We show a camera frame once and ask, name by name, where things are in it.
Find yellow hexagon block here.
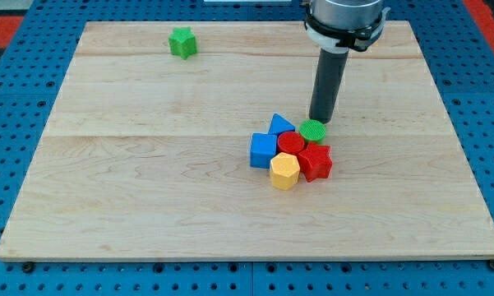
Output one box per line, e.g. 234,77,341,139
270,152,300,190

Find blue triangle block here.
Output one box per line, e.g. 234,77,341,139
268,113,295,136

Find blue cube block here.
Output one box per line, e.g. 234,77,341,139
250,133,277,169

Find wooden board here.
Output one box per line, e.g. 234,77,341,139
0,21,494,262

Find black cable clamp ring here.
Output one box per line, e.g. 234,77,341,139
303,4,386,53

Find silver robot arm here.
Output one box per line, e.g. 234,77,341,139
304,0,390,54

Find green cylinder block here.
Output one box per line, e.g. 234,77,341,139
298,119,326,144

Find red star block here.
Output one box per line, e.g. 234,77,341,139
298,141,333,183

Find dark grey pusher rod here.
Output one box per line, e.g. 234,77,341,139
309,49,349,123

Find red cylinder block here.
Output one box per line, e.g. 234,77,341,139
276,131,305,155

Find green star block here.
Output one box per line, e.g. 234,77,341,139
169,26,198,60

